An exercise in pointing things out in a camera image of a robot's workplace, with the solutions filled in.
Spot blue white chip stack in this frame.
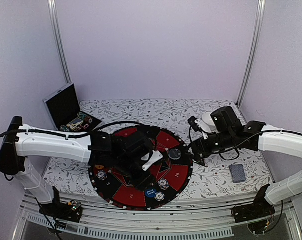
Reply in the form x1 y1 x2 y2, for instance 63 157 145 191
154 191 165 202
158 178 169 191
96 170 107 181

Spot aluminium poker chip case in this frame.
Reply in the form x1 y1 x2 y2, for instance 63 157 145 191
43 83 102 133

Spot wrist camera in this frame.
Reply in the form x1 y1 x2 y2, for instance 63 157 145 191
141 150 163 171
187 116 210 140

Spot left aluminium corner post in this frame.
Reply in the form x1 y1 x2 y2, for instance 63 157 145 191
47 0 72 84

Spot round red black poker mat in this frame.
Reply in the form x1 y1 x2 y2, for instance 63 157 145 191
88 125 193 211

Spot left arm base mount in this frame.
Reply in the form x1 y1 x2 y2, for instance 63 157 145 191
39 200 83 223

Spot card deck in case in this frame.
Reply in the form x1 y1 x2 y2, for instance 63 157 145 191
66 118 83 129

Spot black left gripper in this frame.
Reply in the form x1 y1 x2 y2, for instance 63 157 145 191
114 156 158 193

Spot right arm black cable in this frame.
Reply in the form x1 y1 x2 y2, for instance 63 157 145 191
188 124 302 161

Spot clear dealer button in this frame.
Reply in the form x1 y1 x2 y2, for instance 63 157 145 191
168 148 182 161

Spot blue card deck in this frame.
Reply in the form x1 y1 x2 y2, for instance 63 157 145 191
229 164 246 184

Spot blue small blind button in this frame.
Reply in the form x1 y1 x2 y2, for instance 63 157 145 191
144 187 157 198

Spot white ceramic bowl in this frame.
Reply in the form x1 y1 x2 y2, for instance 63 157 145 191
201 112 216 133

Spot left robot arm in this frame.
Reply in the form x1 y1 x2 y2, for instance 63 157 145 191
0 116 163 217

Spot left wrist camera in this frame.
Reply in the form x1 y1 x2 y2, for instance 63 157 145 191
141 150 163 171

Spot right aluminium corner post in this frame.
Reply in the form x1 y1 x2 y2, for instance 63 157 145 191
236 0 266 108

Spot front aluminium rail frame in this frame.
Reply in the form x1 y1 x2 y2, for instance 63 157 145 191
12 192 302 240

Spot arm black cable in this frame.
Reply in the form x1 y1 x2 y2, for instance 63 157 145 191
188 124 302 161
0 120 141 151

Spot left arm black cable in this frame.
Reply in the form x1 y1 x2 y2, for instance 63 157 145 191
0 120 141 151

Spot black triangular card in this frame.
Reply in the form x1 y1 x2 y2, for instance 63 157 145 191
193 159 208 168

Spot orange big blind button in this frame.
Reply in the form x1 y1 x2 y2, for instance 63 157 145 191
94 165 104 170

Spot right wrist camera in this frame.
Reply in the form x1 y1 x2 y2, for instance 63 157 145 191
187 116 210 140

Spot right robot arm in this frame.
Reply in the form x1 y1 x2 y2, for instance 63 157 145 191
188 106 302 218

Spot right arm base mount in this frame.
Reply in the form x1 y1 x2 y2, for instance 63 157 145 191
231 199 275 223

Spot red dice in case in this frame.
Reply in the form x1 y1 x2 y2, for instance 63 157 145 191
75 124 89 132

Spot aluminium corner post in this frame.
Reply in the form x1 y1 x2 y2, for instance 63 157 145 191
47 0 72 84
236 0 266 108

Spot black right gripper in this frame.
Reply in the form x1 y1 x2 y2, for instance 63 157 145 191
182 130 235 162

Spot chip row in case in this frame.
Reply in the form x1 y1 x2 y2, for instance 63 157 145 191
77 112 93 124
59 125 71 132

